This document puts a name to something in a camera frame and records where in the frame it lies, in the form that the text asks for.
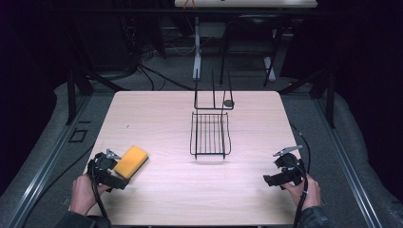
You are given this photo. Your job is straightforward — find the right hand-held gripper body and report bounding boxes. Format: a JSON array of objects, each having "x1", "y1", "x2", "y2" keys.
[{"x1": 262, "y1": 153, "x2": 307, "y2": 191}]

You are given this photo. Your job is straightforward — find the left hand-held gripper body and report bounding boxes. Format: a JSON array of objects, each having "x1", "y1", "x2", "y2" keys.
[{"x1": 86, "y1": 152, "x2": 131, "y2": 191}]

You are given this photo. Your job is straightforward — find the yellow sponge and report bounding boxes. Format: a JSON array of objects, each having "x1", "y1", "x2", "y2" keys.
[{"x1": 113, "y1": 144, "x2": 149, "y2": 181}]

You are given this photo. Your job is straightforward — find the person's right hand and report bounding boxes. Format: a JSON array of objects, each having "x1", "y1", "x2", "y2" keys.
[{"x1": 282, "y1": 174, "x2": 322, "y2": 212}]

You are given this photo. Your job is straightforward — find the person's left hand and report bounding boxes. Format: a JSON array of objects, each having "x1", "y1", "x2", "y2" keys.
[{"x1": 69, "y1": 173, "x2": 112, "y2": 218}]

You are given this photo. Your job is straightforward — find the black metal stand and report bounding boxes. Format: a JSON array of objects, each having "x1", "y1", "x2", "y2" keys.
[
  {"x1": 278, "y1": 65, "x2": 337, "y2": 129},
  {"x1": 64, "y1": 61, "x2": 131, "y2": 126}
]

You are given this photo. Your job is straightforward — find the black chair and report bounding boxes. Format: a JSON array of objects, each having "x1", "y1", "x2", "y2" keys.
[{"x1": 218, "y1": 12, "x2": 288, "y2": 88}]

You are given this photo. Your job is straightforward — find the white background table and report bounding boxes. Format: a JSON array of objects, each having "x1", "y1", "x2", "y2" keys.
[{"x1": 174, "y1": 0, "x2": 318, "y2": 82}]

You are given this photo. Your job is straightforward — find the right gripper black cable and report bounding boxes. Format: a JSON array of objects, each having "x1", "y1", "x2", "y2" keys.
[{"x1": 289, "y1": 123, "x2": 313, "y2": 228}]

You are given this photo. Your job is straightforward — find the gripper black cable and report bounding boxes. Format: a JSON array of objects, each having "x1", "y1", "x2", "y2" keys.
[
  {"x1": 289, "y1": 123, "x2": 313, "y2": 228},
  {"x1": 90, "y1": 164, "x2": 109, "y2": 220}
]

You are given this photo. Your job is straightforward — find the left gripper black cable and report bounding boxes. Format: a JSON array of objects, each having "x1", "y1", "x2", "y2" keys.
[{"x1": 90, "y1": 164, "x2": 109, "y2": 220}]

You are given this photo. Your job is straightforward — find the aluminium floor rail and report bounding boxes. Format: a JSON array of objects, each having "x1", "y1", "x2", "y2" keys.
[
  {"x1": 7, "y1": 94, "x2": 93, "y2": 228},
  {"x1": 312, "y1": 97, "x2": 384, "y2": 228}
]

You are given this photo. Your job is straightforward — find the black wire rack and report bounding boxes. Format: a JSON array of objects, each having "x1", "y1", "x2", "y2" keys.
[{"x1": 189, "y1": 68, "x2": 236, "y2": 161}]

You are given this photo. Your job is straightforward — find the bundle of floor cables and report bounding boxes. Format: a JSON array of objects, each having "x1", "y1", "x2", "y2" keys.
[{"x1": 117, "y1": 15, "x2": 198, "y2": 93}]

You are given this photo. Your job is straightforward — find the black horizontal frame bar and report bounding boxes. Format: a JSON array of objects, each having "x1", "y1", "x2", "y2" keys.
[{"x1": 47, "y1": 8, "x2": 350, "y2": 17}]

